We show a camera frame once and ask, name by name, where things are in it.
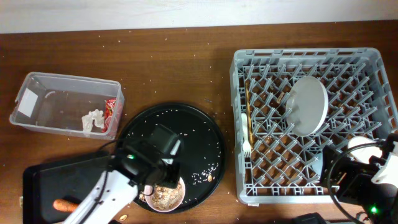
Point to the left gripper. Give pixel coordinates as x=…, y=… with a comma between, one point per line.
x=158, y=169

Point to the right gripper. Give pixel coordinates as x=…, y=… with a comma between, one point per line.
x=357, y=172

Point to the small white cup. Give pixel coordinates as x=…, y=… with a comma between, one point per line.
x=363, y=155

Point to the blue plastic cup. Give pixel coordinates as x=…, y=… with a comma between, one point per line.
x=317, y=165

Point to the white bowl with food scraps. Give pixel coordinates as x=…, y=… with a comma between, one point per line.
x=163, y=199

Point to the red snack wrapper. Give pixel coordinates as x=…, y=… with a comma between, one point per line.
x=109, y=110

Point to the white tissue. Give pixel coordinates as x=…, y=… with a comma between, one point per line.
x=93, y=118

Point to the grey plate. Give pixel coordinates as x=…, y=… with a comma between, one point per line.
x=308, y=102

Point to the white plastic fork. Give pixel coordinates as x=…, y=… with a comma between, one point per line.
x=246, y=144

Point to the orange carrot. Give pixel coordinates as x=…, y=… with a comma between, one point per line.
x=64, y=205

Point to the wooden chopstick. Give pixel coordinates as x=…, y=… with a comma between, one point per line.
x=248, y=112

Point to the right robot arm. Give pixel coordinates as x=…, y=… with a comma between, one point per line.
x=375, y=213

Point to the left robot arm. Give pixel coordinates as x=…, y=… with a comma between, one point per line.
x=110, y=195

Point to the grey plastic dishwasher rack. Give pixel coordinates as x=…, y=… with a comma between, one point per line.
x=279, y=170

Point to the round black tray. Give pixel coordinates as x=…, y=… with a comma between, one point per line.
x=204, y=150

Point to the nut on table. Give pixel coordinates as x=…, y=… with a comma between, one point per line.
x=122, y=218

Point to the black rectangular tray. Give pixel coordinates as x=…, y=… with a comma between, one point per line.
x=69, y=179

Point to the clear plastic bin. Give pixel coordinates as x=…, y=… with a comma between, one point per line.
x=54, y=103

